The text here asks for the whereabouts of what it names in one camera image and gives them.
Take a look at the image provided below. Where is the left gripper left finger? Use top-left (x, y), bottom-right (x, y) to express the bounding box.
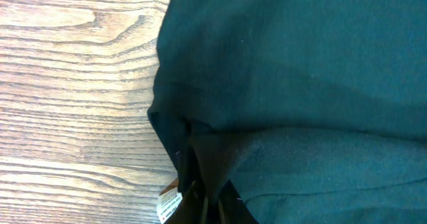
top-left (165, 181), bottom-right (209, 224)

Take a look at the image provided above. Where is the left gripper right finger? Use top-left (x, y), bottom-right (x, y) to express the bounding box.
top-left (218, 181), bottom-right (258, 224)

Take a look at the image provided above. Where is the black t-shirt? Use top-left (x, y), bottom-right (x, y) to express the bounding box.
top-left (147, 0), bottom-right (426, 224)

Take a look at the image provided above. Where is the white garment care label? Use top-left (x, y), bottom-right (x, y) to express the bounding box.
top-left (156, 179), bottom-right (183, 224)

